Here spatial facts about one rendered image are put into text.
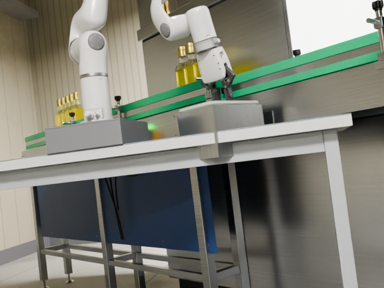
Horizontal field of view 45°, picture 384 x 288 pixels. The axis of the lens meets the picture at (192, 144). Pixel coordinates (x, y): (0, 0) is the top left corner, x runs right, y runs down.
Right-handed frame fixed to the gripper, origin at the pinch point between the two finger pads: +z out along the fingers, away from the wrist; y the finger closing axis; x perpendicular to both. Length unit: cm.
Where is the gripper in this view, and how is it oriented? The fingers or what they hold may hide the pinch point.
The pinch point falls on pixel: (222, 96)
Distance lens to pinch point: 149.6
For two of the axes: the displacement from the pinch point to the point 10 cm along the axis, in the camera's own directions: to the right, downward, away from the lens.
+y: -6.7, 1.1, 7.3
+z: 3.0, 9.4, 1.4
